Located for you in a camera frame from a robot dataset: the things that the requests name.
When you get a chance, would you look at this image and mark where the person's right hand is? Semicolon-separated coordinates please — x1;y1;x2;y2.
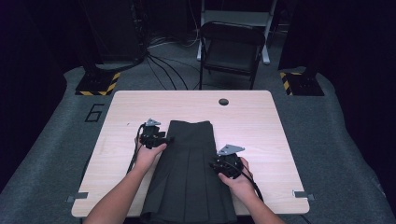
218;157;258;201

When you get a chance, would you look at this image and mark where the black folding chair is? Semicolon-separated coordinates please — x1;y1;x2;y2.
198;21;266;91

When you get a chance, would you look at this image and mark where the black floor cable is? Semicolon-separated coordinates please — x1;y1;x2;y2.
145;57;177;91
147;53;190;91

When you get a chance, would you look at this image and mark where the black striped stand base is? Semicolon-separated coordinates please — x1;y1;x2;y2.
278;72;325;97
75;72;121;97

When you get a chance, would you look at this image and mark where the dark equipment cabinet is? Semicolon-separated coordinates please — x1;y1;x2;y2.
81;0;148;64

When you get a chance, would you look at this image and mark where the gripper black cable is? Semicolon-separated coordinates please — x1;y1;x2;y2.
125;123;147;175
228;161;265;203

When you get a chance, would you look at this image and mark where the dark pleated skirt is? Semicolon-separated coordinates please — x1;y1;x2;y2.
139;119;238;224

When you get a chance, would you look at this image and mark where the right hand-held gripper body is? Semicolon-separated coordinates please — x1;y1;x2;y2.
217;144;246;179

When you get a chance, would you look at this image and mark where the white floor cable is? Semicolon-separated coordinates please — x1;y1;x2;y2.
148;29;201;49

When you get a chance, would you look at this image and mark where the person's left hand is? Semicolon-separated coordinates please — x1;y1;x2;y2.
134;139;168;175

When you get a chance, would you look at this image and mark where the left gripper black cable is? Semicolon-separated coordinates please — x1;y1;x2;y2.
125;123;147;175

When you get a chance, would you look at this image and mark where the white metal stand frame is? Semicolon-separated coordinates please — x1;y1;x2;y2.
196;0;278;65

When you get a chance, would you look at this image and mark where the grey tape strip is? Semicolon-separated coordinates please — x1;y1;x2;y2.
66;191;90;203
292;189;316;202

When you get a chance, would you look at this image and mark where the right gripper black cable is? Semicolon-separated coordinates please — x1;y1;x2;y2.
228;161;265;203

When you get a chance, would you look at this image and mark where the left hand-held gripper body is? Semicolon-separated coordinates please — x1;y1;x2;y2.
139;118;167;150

